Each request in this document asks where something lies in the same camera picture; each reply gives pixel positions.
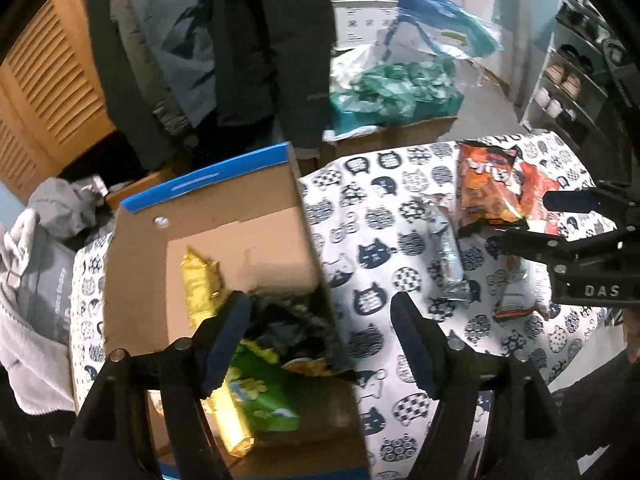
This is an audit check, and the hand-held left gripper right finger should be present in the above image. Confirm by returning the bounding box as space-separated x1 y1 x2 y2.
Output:
390 291 583 480

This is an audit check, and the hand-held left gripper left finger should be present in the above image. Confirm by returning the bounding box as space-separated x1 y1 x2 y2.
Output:
59 290 252 480

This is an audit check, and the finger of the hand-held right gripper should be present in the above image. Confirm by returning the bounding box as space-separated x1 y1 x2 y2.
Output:
542 187 631 216
500 227 581 267

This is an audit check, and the green snack bag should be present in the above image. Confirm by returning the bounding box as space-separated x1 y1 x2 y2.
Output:
227 340 301 433

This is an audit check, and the long yellow snack packet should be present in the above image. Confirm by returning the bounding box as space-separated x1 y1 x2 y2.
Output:
180 247 256 458

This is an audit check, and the black snack packet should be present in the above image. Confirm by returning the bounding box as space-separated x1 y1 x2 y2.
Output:
245 292 358 381

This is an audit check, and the orange chips bag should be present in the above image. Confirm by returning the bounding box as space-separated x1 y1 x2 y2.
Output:
457 141 531 236

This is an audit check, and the cardboard box with blue rim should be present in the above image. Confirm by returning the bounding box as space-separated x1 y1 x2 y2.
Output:
102 142 373 480

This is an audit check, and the red snack bag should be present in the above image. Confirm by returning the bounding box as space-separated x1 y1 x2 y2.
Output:
515 160 566 236

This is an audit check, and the grey white snack packet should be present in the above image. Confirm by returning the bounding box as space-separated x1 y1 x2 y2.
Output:
495 255 553 321

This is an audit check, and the silver snack packet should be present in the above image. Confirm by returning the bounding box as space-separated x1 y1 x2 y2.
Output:
425 197 473 303

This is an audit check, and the dark cloth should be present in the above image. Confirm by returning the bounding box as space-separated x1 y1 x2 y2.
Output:
600 35 640 186

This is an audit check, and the grey shoe rack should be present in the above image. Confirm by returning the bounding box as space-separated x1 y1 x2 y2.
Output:
520 0 616 146

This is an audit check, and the group of shoes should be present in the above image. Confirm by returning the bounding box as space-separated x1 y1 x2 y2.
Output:
532 0 608 123

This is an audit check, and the cat print tablecloth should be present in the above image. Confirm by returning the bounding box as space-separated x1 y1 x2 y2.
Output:
70 130 621 480

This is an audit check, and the brown cardboard box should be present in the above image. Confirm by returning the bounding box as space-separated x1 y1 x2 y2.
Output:
322 117 458 168

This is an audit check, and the brown wooden box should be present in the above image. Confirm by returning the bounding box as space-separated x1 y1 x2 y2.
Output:
107 167 191 206

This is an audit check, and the grey printed hoodie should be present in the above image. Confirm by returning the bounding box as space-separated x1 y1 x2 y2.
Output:
15 240 76 346

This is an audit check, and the white fleece robe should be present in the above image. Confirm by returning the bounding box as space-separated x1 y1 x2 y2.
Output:
0 207 76 411

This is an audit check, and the crumpled grey jacket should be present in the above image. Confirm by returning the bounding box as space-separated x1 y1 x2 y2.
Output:
27 175 108 241

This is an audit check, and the blue plastic bag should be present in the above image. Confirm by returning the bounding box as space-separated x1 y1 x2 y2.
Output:
385 0 503 68

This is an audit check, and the white plastic bag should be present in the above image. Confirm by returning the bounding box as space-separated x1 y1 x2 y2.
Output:
330 45 386 91

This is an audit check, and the white patterned appliance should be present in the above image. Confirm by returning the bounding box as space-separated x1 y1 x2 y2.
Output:
334 2 401 51

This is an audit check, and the black hanging garment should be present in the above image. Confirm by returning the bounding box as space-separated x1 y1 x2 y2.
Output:
87 0 191 171

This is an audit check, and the grey hanging jacket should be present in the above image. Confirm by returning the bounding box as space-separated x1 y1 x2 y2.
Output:
112 0 221 126

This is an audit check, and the long black hanging coat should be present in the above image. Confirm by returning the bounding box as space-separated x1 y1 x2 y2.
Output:
212 0 336 153

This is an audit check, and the louvred wooden door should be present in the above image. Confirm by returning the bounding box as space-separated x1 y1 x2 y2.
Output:
0 0 116 206

